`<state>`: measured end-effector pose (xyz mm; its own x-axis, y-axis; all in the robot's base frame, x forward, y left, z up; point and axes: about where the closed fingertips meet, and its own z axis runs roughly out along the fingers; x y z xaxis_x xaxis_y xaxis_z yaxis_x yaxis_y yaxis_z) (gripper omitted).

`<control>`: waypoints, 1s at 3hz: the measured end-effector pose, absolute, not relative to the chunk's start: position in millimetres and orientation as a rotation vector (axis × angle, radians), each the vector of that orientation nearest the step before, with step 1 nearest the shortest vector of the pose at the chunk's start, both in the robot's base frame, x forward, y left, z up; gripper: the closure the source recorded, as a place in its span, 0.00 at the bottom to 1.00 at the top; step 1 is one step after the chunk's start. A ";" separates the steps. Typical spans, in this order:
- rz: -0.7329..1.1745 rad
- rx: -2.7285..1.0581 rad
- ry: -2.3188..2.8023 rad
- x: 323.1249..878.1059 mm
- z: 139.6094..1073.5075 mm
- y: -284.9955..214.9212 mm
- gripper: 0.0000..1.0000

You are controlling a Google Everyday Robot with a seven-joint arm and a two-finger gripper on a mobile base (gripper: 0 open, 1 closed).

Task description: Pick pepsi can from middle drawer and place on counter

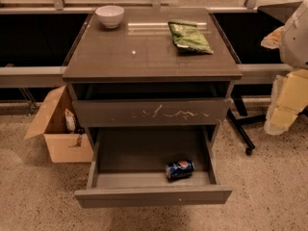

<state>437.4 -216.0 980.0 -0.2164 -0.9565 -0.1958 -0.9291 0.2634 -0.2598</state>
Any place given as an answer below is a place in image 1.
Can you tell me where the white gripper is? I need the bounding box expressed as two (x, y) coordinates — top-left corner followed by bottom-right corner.
(261, 0), (308, 135)

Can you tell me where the blue pepsi can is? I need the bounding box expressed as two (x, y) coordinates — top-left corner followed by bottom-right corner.
(166, 160), (194, 180)

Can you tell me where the closed grey top drawer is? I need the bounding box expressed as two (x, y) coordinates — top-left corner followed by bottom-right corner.
(72, 98), (231, 127)

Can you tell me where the grey drawer cabinet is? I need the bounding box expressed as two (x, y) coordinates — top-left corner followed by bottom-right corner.
(61, 6), (243, 210)

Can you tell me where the open grey middle drawer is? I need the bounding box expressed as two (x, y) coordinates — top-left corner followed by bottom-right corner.
(75, 126), (232, 208)

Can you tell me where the black rolling stand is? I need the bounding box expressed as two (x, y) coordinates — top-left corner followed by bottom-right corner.
(227, 93), (266, 156)

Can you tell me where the green chip bag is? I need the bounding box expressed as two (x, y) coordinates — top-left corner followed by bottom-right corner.
(167, 20), (214, 54)

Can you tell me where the white ceramic bowl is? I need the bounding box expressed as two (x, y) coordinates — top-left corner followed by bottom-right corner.
(95, 5), (124, 28)

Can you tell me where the white bag in box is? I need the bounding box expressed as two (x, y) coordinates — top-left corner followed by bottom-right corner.
(64, 109), (76, 133)

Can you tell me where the open cardboard box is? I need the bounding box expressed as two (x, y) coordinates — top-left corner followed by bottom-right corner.
(25, 86), (93, 163)

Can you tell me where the metal window railing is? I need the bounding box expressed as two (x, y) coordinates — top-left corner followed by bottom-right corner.
(0, 0), (308, 89)

